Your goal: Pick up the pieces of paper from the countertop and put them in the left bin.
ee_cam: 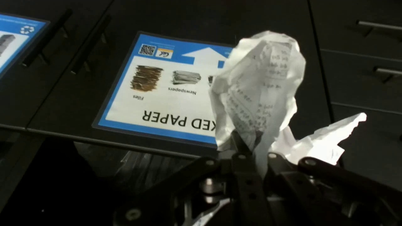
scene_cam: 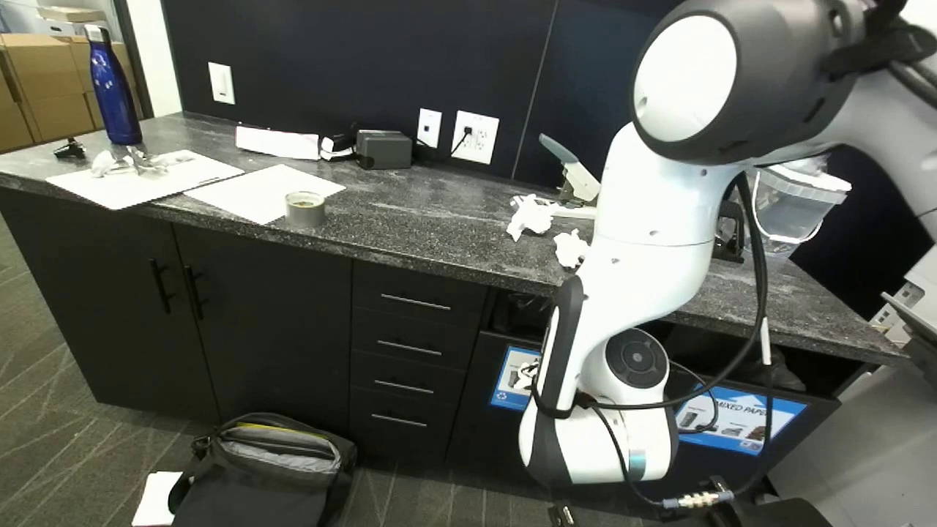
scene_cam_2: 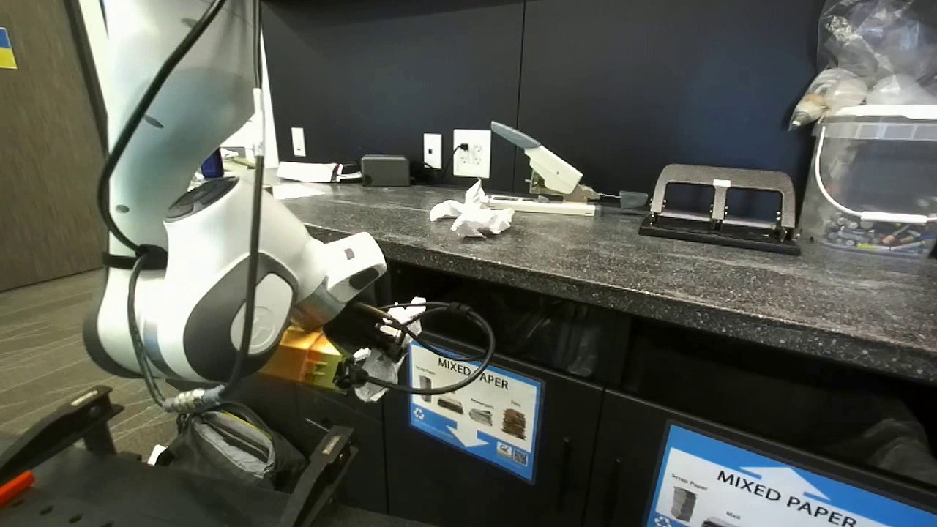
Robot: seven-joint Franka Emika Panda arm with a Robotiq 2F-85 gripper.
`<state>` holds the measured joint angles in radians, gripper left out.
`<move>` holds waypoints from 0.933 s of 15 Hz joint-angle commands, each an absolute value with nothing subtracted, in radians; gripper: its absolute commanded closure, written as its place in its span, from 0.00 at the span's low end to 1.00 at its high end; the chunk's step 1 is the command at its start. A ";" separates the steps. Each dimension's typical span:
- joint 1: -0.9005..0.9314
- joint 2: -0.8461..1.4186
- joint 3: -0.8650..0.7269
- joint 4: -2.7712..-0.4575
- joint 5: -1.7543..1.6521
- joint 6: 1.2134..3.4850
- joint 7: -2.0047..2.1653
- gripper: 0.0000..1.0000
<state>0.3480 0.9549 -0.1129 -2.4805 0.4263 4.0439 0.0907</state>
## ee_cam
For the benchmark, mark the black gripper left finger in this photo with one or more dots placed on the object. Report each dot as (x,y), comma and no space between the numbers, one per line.
(243,196)

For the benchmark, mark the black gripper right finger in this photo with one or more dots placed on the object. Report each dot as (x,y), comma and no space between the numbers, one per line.
(327,196)

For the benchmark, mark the white paper piece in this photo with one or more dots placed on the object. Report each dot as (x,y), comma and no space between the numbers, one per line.
(259,92)

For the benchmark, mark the black bin door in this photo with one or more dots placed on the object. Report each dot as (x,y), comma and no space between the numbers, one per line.
(25,95)
(104,25)

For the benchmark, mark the blue mixed paper sign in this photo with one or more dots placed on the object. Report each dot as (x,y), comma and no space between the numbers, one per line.
(16,38)
(167,108)

